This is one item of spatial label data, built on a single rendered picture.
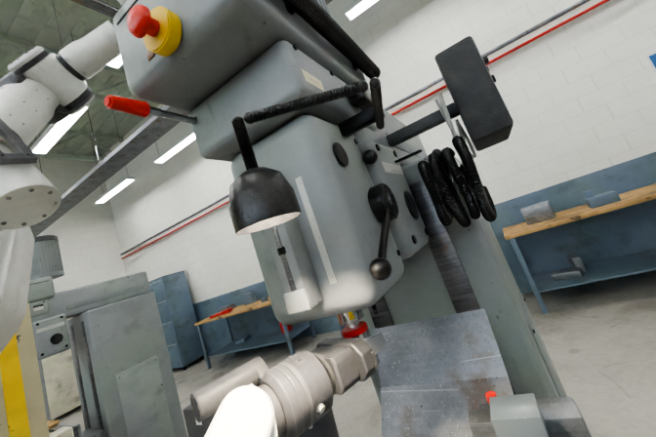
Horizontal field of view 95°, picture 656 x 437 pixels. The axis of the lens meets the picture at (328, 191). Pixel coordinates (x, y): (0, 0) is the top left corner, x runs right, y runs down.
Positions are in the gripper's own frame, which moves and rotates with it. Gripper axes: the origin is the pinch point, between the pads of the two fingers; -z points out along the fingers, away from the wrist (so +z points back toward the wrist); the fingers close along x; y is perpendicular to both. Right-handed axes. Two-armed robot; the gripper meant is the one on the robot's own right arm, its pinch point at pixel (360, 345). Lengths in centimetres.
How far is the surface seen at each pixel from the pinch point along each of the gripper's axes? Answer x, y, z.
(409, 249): -7.3, -12.4, -13.4
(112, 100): 0, -46, 28
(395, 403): 19.9, 24.8, -22.4
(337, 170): -11.4, -28.5, 3.1
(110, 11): 4, -65, 25
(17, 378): 163, -8, 54
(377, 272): -15.4, -12.5, 6.6
